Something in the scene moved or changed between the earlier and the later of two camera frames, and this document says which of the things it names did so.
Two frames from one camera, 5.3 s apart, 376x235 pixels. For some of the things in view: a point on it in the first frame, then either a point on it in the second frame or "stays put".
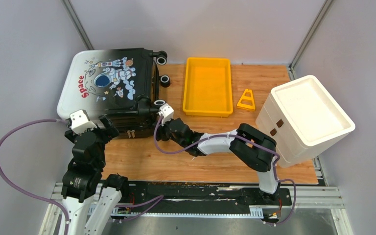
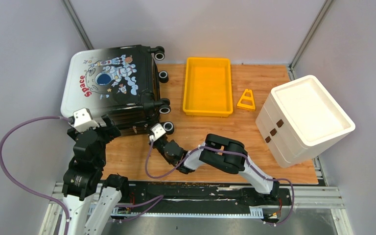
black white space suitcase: [121, 84] stays put
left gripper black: [110, 131] stays put
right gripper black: [160, 131] → [155, 142]
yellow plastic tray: [207, 87] stays put
